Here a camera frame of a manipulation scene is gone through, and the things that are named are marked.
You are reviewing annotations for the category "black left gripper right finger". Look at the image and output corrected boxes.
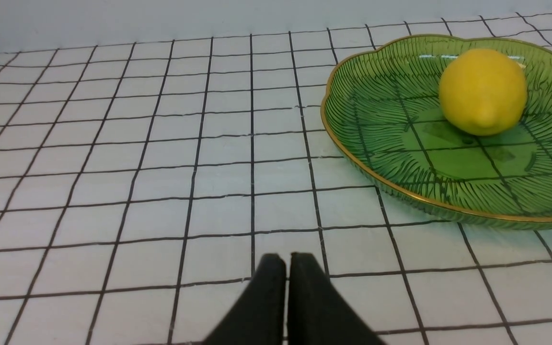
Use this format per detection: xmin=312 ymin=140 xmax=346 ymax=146
xmin=287 ymin=253 xmax=385 ymax=345

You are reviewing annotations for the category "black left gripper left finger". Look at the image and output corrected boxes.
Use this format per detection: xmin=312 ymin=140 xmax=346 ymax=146
xmin=203 ymin=253 xmax=287 ymax=345

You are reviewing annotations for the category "white black-grid tablecloth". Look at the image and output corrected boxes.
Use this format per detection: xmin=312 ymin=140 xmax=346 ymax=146
xmin=0 ymin=11 xmax=552 ymax=345

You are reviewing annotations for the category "green glass leaf plate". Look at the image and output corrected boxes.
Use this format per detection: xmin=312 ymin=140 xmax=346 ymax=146
xmin=321 ymin=34 xmax=552 ymax=230

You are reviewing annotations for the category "yellow lemon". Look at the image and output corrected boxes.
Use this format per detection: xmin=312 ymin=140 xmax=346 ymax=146
xmin=438 ymin=48 xmax=528 ymax=136

